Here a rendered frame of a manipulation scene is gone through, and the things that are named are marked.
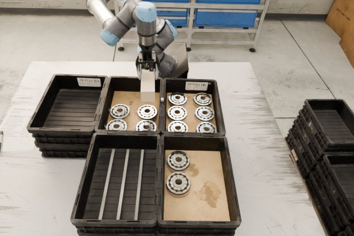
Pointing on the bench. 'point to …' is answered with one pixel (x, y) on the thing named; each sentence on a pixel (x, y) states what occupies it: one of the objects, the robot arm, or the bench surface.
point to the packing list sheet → (17, 129)
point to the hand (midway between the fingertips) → (148, 76)
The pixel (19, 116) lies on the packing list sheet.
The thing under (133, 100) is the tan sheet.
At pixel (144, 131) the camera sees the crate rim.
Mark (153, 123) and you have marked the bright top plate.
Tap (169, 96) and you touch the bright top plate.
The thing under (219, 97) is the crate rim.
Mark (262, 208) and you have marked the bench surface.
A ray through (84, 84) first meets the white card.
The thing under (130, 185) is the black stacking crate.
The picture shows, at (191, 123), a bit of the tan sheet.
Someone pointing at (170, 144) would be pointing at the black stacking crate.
